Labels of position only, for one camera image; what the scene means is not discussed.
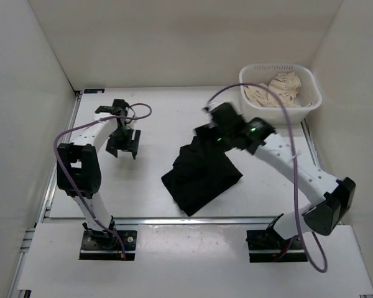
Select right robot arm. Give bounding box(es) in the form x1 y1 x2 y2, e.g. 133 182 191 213
207 102 356 248

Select left aluminium rail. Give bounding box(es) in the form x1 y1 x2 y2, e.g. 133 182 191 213
6 90 83 298

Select dark blue label sticker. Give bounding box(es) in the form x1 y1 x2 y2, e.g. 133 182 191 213
83 88 105 94

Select black trousers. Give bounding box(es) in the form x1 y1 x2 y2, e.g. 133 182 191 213
161 125 243 217

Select beige trousers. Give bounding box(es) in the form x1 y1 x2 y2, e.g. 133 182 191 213
244 71 302 107

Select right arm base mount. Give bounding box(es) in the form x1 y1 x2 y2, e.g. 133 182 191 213
246 230 308 263

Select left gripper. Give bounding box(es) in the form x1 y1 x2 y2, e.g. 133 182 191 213
106 127 142 158

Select front aluminium rail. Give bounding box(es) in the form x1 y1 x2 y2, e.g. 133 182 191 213
43 216 338 226

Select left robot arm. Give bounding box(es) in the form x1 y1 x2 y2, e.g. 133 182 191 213
54 99 141 250

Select white plastic laundry basket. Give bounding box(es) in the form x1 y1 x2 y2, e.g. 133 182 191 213
239 63 322 125

